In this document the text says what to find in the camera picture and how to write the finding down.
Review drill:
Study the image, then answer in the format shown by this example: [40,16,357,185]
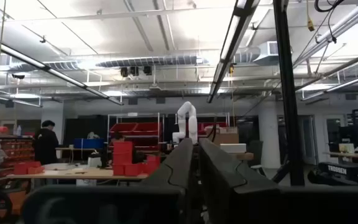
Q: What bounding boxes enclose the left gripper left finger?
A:
[140,138,195,224]

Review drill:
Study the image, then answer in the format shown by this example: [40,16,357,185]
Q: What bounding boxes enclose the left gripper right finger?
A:
[198,138,281,224]

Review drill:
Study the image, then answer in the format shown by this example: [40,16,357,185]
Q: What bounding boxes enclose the tall red bin stack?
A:
[112,141,134,177]

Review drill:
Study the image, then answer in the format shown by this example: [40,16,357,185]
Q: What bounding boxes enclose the storage shelf with small bins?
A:
[0,133,36,175]

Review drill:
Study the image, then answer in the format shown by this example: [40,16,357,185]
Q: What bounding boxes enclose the red plastic bins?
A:
[13,161,45,175]
[132,154,162,177]

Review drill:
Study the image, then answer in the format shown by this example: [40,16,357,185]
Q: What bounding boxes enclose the wooden side table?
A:
[228,151,255,161]

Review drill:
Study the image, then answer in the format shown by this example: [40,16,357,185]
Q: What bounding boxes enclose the flat white box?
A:
[219,142,247,154]

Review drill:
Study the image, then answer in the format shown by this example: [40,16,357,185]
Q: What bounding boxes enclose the open cardboard box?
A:
[211,125,240,146]

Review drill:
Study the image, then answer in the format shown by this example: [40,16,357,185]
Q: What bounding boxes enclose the blue plastic bin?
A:
[73,138,106,149]

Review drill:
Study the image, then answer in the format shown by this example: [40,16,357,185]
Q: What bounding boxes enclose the long ceiling light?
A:
[0,91,43,108]
[206,0,260,104]
[300,70,358,102]
[0,30,124,106]

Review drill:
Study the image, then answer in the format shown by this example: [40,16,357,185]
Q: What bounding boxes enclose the person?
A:
[32,119,60,166]

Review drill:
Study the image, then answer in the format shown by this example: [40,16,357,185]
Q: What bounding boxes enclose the yellow hanging pendant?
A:
[305,0,316,32]

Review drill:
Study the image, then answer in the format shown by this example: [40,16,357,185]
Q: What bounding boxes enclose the white ceiling pipe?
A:
[292,0,358,68]

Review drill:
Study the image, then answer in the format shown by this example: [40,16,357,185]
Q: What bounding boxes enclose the black aluminium rig frame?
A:
[271,0,306,187]

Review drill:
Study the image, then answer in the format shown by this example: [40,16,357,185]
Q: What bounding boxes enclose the silver spiral air duct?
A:
[96,55,205,68]

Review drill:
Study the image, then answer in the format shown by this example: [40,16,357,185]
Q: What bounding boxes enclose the white duct vent box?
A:
[253,40,280,66]

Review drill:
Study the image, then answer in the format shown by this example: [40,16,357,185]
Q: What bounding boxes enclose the black overhead cable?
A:
[314,0,345,44]

